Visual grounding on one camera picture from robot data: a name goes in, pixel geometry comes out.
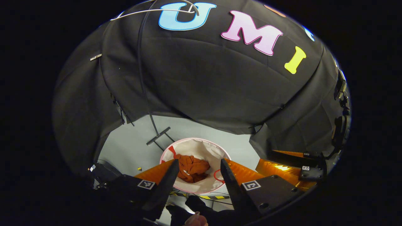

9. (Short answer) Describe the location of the person's dark clothing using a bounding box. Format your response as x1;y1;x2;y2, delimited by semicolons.
166;195;242;226

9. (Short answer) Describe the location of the orange corduroy jacket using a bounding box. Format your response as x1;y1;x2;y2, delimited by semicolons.
174;154;211;183

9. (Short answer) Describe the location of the white laundry hamper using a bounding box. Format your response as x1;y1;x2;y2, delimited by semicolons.
160;137;232;194

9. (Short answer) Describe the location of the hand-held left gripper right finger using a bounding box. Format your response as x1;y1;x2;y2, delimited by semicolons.
220;158;305;222

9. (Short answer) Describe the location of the yellow black floor tape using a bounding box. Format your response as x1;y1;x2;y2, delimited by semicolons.
170;192;228;200

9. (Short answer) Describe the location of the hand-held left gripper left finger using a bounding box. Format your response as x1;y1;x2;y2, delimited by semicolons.
93;159;180;222

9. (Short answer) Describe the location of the black equipment box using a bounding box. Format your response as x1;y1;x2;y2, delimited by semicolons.
89;162;123;189

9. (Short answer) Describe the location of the black clothes rack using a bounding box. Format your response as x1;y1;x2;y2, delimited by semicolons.
137;0;176;153

